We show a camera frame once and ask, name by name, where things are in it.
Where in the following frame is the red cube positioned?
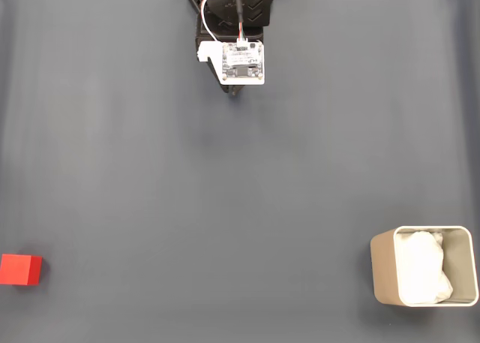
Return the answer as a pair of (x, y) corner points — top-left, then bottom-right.
(0, 253), (43, 286)

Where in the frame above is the beige rounded box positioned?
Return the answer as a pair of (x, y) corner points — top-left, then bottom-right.
(370, 225), (480, 308)

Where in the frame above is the dark blue table mat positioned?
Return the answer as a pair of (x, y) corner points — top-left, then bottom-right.
(0, 0), (480, 343)

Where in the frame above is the white camera board mount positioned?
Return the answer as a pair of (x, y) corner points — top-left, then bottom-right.
(197, 40), (266, 86)

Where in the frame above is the black camera cable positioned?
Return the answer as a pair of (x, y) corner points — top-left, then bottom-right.
(231, 0), (248, 46)

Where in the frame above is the red white servo wire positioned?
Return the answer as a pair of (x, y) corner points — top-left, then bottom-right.
(200, 0), (226, 43)

